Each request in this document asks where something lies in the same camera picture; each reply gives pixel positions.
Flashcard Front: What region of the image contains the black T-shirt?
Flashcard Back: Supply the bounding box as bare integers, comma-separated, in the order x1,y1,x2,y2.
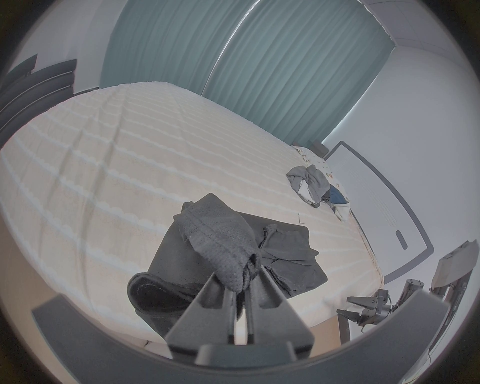
127,192,329,338

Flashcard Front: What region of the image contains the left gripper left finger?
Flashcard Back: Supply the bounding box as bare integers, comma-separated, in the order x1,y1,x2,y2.
165,272,241,353

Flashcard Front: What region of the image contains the bed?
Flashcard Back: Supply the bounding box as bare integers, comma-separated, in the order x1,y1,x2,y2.
0,82,436,344

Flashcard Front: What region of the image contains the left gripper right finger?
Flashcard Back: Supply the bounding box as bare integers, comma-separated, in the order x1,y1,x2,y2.
244,264,315,354

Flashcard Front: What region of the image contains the white printed pillow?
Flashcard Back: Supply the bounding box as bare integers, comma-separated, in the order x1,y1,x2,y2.
293,145,352,205

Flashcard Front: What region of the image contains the blue-green curtain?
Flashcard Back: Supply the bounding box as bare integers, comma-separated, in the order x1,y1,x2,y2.
202,0,396,145
99,0,259,96

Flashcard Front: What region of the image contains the pile of clothes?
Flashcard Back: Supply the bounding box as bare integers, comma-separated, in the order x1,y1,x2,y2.
286,164,353,223

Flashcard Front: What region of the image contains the black chest of drawers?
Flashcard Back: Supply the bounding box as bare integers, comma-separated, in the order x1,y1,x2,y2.
0,53,77,143

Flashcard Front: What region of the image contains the grey bedside table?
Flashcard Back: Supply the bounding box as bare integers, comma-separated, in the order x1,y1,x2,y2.
290,139,330,156

